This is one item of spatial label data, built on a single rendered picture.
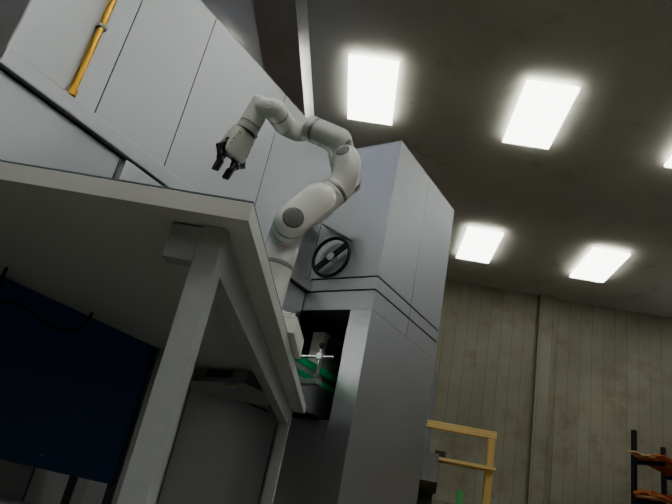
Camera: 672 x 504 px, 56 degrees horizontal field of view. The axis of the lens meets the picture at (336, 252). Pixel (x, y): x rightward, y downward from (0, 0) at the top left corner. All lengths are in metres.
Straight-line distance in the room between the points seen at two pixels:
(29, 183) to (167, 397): 0.41
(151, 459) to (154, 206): 0.37
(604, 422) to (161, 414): 12.40
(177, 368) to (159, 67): 1.70
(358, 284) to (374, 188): 0.51
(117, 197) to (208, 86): 1.67
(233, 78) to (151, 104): 0.49
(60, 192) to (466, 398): 11.68
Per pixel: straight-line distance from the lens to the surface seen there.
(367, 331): 2.75
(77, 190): 1.07
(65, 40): 2.27
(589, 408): 13.09
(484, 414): 12.51
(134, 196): 1.03
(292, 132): 2.21
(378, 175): 3.13
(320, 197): 1.75
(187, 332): 0.96
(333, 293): 2.92
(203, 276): 0.99
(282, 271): 1.74
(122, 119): 2.33
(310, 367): 2.71
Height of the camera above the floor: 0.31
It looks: 24 degrees up
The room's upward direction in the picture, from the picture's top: 12 degrees clockwise
